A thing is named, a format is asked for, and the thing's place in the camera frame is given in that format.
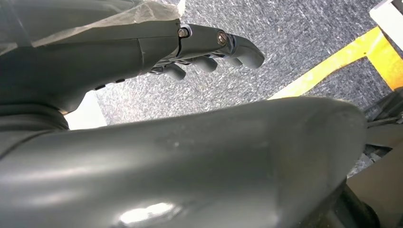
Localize white flat panel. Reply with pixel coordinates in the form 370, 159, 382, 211
64, 90, 108, 131

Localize clear plastic wrap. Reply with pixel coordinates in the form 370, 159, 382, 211
0, 0, 186, 56

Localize yellow floor tape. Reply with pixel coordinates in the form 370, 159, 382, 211
268, 26, 403, 101

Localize white device with dark screen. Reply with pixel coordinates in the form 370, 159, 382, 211
369, 0, 403, 43

